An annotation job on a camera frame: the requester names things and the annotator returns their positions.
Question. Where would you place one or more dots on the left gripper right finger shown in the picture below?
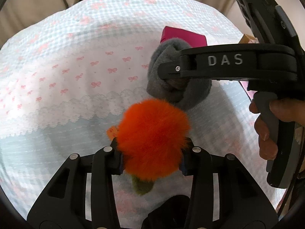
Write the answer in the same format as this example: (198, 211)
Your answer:
(187, 164)

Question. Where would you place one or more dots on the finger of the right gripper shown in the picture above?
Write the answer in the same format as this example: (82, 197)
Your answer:
(269, 62)

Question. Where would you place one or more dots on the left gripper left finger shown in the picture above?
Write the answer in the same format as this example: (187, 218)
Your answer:
(114, 158)

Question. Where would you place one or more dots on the orange fluffy pompom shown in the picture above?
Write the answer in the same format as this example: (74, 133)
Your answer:
(151, 136)

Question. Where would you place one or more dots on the magenta soft pouch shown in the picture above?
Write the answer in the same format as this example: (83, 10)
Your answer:
(193, 39)

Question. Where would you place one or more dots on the right hand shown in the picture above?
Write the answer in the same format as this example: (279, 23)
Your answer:
(266, 126)

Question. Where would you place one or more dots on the cardboard box with pink lining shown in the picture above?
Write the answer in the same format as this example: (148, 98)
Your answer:
(248, 39)

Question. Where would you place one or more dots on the blue checked bed sheet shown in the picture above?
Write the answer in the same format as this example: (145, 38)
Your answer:
(70, 77)

